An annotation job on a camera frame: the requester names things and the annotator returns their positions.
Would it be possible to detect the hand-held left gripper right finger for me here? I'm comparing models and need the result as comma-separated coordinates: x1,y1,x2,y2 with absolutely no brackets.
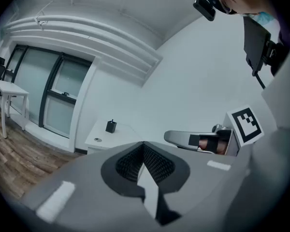
143,141,250,232

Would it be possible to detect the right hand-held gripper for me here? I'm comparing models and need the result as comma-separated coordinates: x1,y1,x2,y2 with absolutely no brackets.
163,104,265,157

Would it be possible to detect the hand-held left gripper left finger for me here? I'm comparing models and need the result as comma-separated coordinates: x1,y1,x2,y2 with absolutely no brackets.
19,141,160,232

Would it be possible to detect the black box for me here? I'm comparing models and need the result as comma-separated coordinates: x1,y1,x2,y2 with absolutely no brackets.
105,120,117,133

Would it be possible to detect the person's right hand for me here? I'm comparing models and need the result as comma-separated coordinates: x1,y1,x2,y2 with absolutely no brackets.
198,140,227,156

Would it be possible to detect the black-framed window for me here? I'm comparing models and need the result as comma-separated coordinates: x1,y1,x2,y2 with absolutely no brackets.
3,44,94,139

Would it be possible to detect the white table with legs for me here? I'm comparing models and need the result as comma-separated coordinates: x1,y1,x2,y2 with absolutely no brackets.
0,78,30,139

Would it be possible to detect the black chest-mounted device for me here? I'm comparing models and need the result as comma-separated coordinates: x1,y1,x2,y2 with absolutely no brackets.
243,15,285,76

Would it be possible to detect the white ceiling pipe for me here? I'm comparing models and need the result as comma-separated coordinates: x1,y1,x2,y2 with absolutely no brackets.
3,21,160,66
7,14,161,60

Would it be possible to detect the black device cable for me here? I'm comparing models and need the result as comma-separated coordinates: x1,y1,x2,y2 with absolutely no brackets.
252,69,267,90

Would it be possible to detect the black head camera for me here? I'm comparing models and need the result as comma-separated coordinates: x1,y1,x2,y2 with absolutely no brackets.
192,0,217,22

